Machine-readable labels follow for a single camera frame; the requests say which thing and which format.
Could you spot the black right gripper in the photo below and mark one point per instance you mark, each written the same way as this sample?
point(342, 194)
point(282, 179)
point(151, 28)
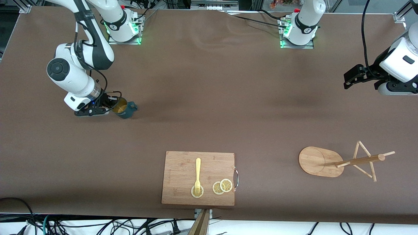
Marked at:
point(104, 101)

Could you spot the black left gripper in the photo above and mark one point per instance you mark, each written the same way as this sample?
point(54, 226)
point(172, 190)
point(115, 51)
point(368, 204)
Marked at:
point(371, 73)

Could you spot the teal mug with yellow inside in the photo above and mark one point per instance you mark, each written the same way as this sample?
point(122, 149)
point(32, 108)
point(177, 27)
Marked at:
point(127, 111)

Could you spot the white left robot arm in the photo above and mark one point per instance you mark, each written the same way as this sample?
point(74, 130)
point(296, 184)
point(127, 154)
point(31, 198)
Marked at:
point(308, 13)

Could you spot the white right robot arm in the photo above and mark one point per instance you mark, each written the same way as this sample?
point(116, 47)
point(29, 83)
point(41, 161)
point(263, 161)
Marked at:
point(72, 78)

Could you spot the wooden mug rack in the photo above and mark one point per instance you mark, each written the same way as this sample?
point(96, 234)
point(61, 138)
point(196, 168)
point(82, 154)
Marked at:
point(316, 161)

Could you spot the bamboo cutting board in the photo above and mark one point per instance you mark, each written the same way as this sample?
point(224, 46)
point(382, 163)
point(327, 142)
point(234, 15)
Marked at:
point(179, 176)

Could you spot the yellow plastic fork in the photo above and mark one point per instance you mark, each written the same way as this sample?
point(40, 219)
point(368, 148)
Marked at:
point(198, 169)

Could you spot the lemon slice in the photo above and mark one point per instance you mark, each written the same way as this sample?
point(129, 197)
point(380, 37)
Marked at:
point(226, 185)
point(216, 189)
point(193, 193)

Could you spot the black power plug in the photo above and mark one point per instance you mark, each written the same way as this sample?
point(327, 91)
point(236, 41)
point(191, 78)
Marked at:
point(176, 227)

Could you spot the grey power strip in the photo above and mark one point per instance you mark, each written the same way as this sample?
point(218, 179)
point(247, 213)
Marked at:
point(214, 5)

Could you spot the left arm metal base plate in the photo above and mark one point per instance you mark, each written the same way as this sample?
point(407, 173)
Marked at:
point(310, 46)

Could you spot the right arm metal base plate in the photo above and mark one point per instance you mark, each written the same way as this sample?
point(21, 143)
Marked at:
point(138, 39)

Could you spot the aluminium frame corner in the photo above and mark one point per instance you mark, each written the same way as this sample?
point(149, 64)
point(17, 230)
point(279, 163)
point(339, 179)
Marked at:
point(25, 7)
point(400, 17)

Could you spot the wooden camera stand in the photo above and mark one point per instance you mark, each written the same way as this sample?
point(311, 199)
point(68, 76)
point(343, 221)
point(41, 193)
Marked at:
point(200, 225)

